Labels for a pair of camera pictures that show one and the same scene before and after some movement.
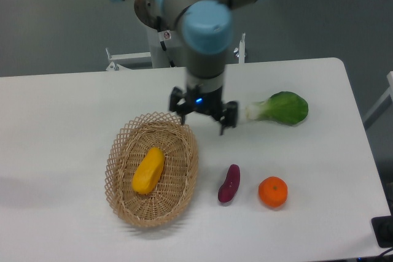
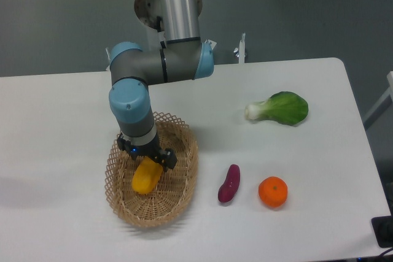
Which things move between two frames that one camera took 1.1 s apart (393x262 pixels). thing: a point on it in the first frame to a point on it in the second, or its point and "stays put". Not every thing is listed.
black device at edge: (382, 226) stays put
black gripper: (209, 102) to (167, 157)
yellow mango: (148, 171) stays put
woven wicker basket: (171, 193) stays put
